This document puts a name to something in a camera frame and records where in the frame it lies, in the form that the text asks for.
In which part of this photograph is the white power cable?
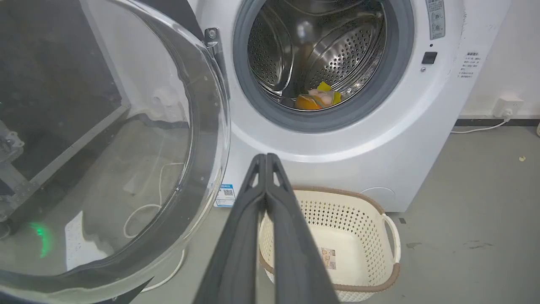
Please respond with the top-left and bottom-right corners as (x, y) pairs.
(451, 111), (513, 135)

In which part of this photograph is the white looped cable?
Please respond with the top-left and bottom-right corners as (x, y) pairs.
(123, 162), (186, 239)

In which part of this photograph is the transparent round washing machine door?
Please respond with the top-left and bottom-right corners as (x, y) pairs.
(0, 0), (232, 304)

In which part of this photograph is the blue and white energy label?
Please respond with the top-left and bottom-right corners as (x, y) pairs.
(215, 183), (236, 208)

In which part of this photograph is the white wall power socket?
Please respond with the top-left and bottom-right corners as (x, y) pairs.
(493, 96), (524, 119)

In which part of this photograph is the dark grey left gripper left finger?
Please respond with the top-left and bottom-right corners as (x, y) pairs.
(193, 154), (267, 304)

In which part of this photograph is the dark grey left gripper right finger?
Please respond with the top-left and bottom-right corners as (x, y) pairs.
(266, 153), (340, 304)

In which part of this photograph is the white front-load washing machine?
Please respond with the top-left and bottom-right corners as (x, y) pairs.
(186, 0), (513, 213)

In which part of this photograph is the orange and yellow plush toy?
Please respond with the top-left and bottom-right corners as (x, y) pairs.
(294, 81), (342, 111)

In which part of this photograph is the cream perforated laundry basket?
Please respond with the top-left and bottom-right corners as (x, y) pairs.
(258, 186), (401, 302)

